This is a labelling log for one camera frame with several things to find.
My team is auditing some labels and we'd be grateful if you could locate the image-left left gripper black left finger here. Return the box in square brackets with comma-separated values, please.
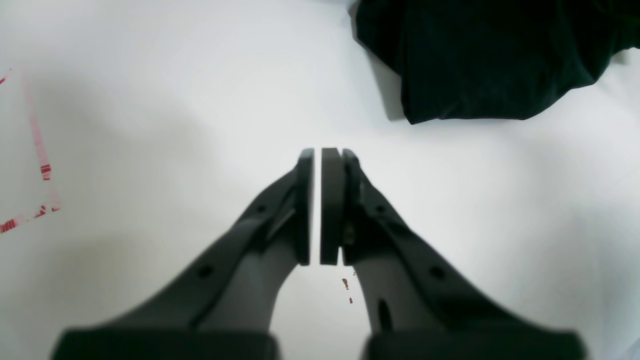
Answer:
[52, 148, 314, 360]

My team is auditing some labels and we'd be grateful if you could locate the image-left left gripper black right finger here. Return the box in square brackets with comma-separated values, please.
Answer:
[320, 148, 588, 360]

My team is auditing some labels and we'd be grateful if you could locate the black t-shirt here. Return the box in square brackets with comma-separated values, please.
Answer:
[354, 0, 639, 125]

